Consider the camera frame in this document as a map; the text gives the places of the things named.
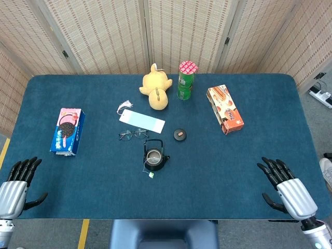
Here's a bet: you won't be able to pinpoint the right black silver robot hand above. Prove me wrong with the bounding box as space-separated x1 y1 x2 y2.
256 157 319 221

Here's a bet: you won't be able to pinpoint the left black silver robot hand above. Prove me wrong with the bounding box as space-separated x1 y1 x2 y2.
0 156 49 220

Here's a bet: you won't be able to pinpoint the tea bag with string tag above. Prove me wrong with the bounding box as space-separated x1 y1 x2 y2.
142 153 159 179

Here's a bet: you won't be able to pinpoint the black teapot lid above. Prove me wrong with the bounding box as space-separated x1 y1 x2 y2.
173 128 188 142

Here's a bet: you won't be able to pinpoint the black cast iron teapot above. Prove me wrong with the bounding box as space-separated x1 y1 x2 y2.
143 139 171 172

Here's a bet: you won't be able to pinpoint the white shoe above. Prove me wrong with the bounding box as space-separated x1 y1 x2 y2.
319 157 332 192

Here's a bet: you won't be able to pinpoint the blue table cloth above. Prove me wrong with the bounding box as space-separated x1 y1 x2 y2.
0 74 331 221

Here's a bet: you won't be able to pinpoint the blue Oreo cookie box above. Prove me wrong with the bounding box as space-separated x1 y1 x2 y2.
49 107 86 157

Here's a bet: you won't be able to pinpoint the white power strip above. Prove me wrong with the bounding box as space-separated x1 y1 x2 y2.
308 87 332 109

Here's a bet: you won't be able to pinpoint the woven folding screen panel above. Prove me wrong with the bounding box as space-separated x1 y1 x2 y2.
0 43 31 137
0 0 78 76
215 0 296 75
256 0 332 95
33 0 154 76
142 0 239 75

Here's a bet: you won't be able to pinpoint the orange biscuit box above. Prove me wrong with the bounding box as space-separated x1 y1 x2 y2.
206 84 245 136

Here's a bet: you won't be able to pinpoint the white bookmark with tassel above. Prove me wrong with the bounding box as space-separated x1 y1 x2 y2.
116 100 166 134

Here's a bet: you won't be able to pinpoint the green chips can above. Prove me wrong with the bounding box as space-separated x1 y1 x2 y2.
176 60 199 101

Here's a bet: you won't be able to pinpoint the yellow plush toy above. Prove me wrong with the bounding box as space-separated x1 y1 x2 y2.
139 63 173 111

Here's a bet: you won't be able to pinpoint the thin black frame eyeglasses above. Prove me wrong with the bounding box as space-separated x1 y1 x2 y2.
118 129 150 142

